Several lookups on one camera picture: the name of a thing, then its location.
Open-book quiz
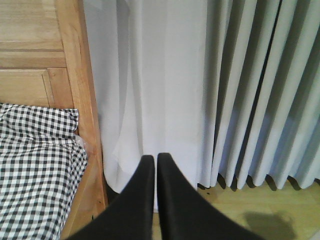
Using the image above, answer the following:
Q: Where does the white sheer curtain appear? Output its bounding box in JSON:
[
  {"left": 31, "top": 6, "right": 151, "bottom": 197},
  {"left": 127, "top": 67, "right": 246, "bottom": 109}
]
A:
[{"left": 82, "top": 0, "right": 216, "bottom": 213}]

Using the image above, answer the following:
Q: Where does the grey pleated curtain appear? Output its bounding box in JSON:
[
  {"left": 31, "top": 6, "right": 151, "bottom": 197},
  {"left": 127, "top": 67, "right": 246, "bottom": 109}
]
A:
[{"left": 197, "top": 0, "right": 320, "bottom": 189}]

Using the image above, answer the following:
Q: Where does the black white checkered bedding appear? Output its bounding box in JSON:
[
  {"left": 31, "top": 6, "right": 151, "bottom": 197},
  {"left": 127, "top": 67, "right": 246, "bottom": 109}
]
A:
[{"left": 0, "top": 103, "right": 88, "bottom": 240}]

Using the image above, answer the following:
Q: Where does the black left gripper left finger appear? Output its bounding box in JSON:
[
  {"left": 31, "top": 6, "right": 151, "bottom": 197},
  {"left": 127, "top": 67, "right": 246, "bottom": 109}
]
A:
[{"left": 68, "top": 155, "right": 155, "bottom": 240}]

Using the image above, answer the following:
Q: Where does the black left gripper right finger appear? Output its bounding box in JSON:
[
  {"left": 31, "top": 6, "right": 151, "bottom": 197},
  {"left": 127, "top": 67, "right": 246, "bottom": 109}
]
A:
[{"left": 157, "top": 153, "right": 261, "bottom": 240}]

